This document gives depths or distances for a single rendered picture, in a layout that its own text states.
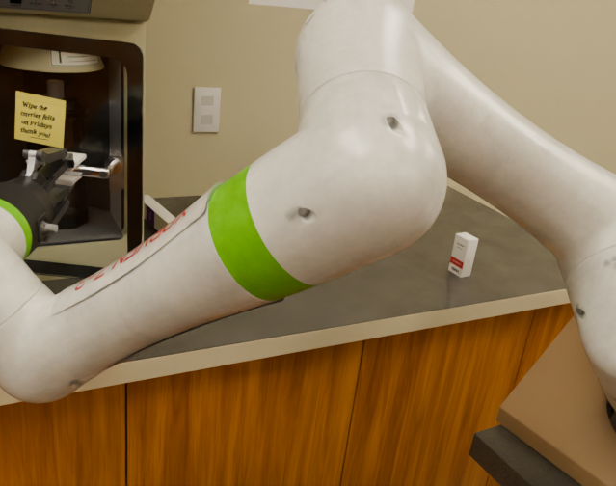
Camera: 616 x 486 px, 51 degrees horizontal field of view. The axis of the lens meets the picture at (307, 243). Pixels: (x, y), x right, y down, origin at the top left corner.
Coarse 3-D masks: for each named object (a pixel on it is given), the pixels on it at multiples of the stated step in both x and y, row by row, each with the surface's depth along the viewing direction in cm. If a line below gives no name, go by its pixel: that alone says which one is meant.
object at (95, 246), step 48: (0, 48) 96; (48, 48) 96; (96, 48) 96; (0, 96) 99; (48, 96) 98; (96, 96) 98; (0, 144) 101; (96, 144) 101; (96, 192) 104; (48, 240) 108; (96, 240) 108
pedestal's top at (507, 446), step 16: (480, 432) 92; (496, 432) 93; (480, 448) 91; (496, 448) 89; (512, 448) 90; (528, 448) 90; (480, 464) 91; (496, 464) 89; (512, 464) 87; (528, 464) 87; (544, 464) 87; (496, 480) 89; (512, 480) 86; (528, 480) 84; (544, 480) 84; (560, 480) 85
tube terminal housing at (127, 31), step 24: (0, 24) 99; (24, 24) 101; (48, 24) 102; (72, 24) 104; (96, 24) 106; (120, 24) 107; (144, 24) 109; (144, 48) 110; (144, 72) 112; (144, 96) 114; (144, 120) 115; (144, 144) 117; (144, 168) 119; (144, 192) 121
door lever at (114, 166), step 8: (112, 160) 102; (80, 168) 98; (88, 168) 98; (96, 168) 98; (104, 168) 98; (112, 168) 100; (120, 168) 102; (88, 176) 98; (96, 176) 98; (104, 176) 98
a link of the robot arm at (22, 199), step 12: (0, 192) 74; (12, 192) 75; (24, 192) 77; (12, 204) 73; (24, 204) 75; (36, 204) 77; (24, 216) 74; (36, 216) 76; (36, 228) 76; (48, 228) 77; (36, 240) 76
